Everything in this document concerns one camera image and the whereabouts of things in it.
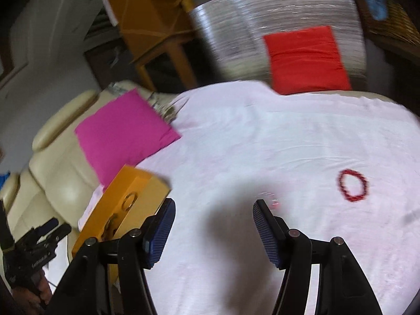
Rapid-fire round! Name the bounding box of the pale pink textured bedspread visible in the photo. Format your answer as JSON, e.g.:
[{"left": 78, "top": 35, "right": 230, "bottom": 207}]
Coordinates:
[{"left": 77, "top": 80, "right": 420, "bottom": 315}]

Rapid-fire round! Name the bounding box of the orange cardboard jewelry box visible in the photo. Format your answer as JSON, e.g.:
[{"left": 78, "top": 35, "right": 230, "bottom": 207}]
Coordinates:
[{"left": 71, "top": 164, "right": 172, "bottom": 282}]

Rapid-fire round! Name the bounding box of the pink clear bead bracelet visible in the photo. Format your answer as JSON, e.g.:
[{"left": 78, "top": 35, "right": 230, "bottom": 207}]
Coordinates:
[{"left": 258, "top": 189, "right": 284, "bottom": 209}]

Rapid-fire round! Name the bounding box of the cream leather headboard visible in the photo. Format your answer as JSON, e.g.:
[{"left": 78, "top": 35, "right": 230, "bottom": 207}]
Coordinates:
[{"left": 1, "top": 80, "right": 164, "bottom": 288}]

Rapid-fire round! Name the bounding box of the magenta cushion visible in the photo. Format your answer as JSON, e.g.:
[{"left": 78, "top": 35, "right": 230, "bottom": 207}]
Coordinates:
[{"left": 75, "top": 90, "right": 181, "bottom": 187}]

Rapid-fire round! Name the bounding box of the person's hand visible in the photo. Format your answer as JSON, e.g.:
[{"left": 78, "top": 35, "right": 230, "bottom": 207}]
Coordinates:
[{"left": 11, "top": 270, "right": 53, "bottom": 315}]

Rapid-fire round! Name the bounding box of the silver foil insulation sheet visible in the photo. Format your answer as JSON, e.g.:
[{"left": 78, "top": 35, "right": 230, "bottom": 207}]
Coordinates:
[{"left": 189, "top": 0, "right": 367, "bottom": 91}]

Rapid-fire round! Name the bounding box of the red bead bracelet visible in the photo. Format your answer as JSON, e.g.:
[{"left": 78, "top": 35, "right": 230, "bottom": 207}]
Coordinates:
[{"left": 337, "top": 169, "right": 370, "bottom": 202}]

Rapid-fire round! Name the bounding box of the silver cuff bangle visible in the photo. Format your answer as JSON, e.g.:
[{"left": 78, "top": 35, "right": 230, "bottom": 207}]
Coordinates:
[{"left": 121, "top": 192, "right": 138, "bottom": 212}]

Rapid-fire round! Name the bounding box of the red cushion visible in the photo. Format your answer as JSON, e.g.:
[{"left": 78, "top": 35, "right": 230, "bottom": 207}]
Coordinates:
[{"left": 263, "top": 26, "right": 352, "bottom": 95}]

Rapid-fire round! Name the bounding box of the wicker basket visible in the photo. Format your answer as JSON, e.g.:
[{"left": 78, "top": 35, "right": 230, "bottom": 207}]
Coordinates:
[{"left": 356, "top": 0, "right": 419, "bottom": 58}]

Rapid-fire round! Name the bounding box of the wooden side table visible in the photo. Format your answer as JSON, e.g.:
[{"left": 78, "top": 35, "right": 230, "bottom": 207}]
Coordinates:
[{"left": 103, "top": 0, "right": 198, "bottom": 91}]

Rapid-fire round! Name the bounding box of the beige patterned fabric pouch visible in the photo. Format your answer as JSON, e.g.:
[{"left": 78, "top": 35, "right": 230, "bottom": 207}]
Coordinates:
[{"left": 147, "top": 93, "right": 187, "bottom": 124}]

